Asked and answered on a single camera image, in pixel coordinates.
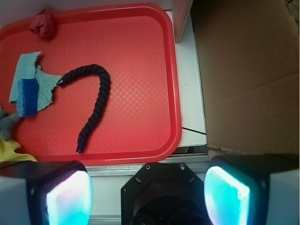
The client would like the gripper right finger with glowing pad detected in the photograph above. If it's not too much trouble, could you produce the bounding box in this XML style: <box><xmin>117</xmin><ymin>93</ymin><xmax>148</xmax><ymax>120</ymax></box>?
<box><xmin>204</xmin><ymin>153</ymin><xmax>300</xmax><ymax>225</ymax></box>

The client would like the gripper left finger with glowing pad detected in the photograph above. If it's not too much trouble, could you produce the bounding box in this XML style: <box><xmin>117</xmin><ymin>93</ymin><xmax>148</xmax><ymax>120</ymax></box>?
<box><xmin>0</xmin><ymin>161</ymin><xmax>93</xmax><ymax>225</ymax></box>

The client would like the gray plush animal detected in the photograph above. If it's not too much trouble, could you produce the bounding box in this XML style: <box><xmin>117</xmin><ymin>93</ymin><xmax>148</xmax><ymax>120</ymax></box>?
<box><xmin>0</xmin><ymin>106</ymin><xmax>20</xmax><ymax>142</ymax></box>

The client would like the yellow cloth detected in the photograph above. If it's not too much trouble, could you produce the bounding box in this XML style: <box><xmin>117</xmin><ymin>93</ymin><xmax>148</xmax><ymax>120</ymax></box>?
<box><xmin>0</xmin><ymin>138</ymin><xmax>37</xmax><ymax>163</ymax></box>

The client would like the blue sponge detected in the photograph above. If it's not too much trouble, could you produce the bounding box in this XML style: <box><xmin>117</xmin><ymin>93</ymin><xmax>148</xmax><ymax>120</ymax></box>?
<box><xmin>16</xmin><ymin>78</ymin><xmax>38</xmax><ymax>118</ymax></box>

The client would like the red plastic tray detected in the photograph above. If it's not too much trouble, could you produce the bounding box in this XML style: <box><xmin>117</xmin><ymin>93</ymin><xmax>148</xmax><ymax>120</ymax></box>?
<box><xmin>0</xmin><ymin>4</ymin><xmax>182</xmax><ymax>166</ymax></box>

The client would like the light teal cloth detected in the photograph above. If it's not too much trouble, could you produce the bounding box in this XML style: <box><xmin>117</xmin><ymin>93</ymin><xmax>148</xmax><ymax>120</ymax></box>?
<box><xmin>9</xmin><ymin>52</ymin><xmax>62</xmax><ymax>112</ymax></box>

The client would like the brown cardboard box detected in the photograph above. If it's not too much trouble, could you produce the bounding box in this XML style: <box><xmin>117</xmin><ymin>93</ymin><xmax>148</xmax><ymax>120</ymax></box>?
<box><xmin>191</xmin><ymin>0</ymin><xmax>300</xmax><ymax>154</ymax></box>

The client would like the crumpled red cloth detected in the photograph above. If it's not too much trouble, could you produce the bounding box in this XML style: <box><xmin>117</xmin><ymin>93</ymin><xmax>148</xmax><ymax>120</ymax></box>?
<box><xmin>29</xmin><ymin>9</ymin><xmax>56</xmax><ymax>38</ymax></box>

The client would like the black octagonal mount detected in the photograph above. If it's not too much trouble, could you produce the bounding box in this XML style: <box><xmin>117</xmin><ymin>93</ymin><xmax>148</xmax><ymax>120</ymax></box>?
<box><xmin>120</xmin><ymin>163</ymin><xmax>210</xmax><ymax>225</ymax></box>

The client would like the dark navy twisted rope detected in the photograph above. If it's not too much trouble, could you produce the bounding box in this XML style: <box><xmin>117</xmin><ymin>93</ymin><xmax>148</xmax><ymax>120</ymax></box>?
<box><xmin>57</xmin><ymin>63</ymin><xmax>112</xmax><ymax>154</ymax></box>

